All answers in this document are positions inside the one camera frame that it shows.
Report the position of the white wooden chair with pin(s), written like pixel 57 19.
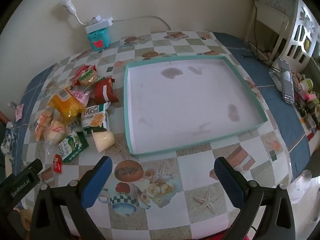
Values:
pixel 270 17

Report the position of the white power strip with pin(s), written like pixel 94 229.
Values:
pixel 98 24

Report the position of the green milk snack packet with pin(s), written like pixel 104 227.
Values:
pixel 71 146

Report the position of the orange cake packet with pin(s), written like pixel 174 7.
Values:
pixel 66 106

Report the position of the dark red snack packet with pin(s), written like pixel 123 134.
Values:
pixel 103 91

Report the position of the small red candy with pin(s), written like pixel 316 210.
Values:
pixel 57 163

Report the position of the pile of colourful small items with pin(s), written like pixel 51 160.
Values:
pixel 307 97

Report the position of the green label cracker packet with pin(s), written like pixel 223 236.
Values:
pixel 87 79

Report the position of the bright red snack packet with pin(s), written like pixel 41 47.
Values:
pixel 83 69

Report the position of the crumpled white wrappers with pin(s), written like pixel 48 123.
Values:
pixel 6 137

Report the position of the smartphone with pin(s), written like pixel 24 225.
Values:
pixel 286 80

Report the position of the pink paper wrapper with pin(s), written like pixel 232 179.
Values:
pixel 19 112

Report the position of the white cutout shelf panel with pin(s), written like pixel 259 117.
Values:
pixel 298 33

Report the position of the white phone stand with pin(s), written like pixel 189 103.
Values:
pixel 275 76

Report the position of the teal shallow cardboard box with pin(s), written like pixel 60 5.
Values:
pixel 187 100

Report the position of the pink snack packet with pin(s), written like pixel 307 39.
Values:
pixel 80 96

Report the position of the orange white rice cracker packet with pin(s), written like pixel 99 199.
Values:
pixel 42 125

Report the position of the pale yellow jelly cup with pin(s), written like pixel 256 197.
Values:
pixel 103 141

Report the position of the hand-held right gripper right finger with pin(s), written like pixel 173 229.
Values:
pixel 226 180

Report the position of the clear round bun packet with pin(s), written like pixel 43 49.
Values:
pixel 56 131

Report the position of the teal toy box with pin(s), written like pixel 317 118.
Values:
pixel 98 38

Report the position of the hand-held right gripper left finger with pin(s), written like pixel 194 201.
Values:
pixel 98 180

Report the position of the green white cracker bag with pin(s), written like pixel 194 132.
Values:
pixel 95 118

